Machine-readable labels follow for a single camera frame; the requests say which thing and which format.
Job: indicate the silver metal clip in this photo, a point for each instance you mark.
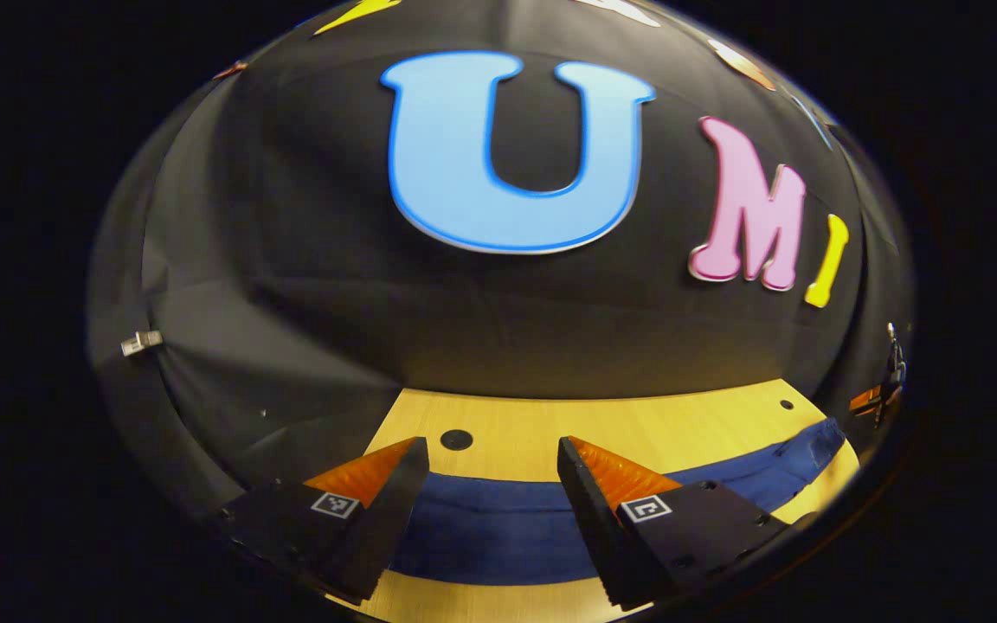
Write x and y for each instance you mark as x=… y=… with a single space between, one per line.
x=141 y=343

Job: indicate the black backdrop cloth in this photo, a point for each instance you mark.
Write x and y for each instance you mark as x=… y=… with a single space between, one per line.
x=334 y=303

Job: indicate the small red cloth clip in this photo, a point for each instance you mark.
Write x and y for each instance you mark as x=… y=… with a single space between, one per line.
x=230 y=69

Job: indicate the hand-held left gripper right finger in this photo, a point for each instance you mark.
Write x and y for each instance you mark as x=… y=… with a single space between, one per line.
x=589 y=510

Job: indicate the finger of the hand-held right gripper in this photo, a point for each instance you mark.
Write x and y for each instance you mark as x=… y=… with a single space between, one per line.
x=869 y=399

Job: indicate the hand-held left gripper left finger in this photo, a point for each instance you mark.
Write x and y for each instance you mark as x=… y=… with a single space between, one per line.
x=390 y=519

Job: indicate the black round table grommet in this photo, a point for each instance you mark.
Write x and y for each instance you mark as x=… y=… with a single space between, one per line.
x=456 y=439

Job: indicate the blue denim jeans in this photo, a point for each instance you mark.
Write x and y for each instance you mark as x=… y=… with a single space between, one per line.
x=490 y=532

